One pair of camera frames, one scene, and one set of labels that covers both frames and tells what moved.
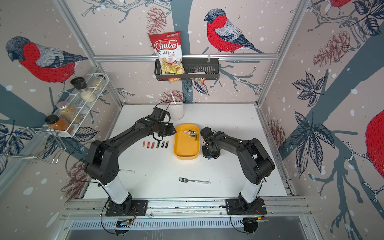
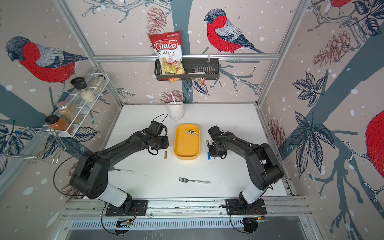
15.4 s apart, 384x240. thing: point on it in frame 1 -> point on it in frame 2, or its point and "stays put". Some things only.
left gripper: x=171 y=130 -> x=166 y=143
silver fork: x=184 y=180 stays put
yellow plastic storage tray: x=186 y=143 stays put
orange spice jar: x=54 y=123 stays put
